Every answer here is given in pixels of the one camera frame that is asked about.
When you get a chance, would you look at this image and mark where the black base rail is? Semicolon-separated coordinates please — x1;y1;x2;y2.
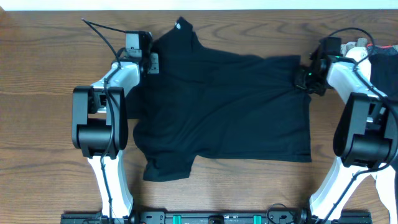
60;208;373;224

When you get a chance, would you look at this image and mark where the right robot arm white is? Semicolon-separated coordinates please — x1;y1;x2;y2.
294;56;397;223

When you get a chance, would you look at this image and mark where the white crumpled garment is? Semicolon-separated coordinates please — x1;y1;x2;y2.
341;41;397;224

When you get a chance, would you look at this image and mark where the grey garment with red trim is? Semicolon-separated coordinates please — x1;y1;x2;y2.
355;38;397;55

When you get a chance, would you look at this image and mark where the black t-shirt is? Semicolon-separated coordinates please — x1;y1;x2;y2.
126;18;312;182

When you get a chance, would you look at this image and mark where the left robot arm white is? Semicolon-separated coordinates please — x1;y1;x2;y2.
72;53;159;221

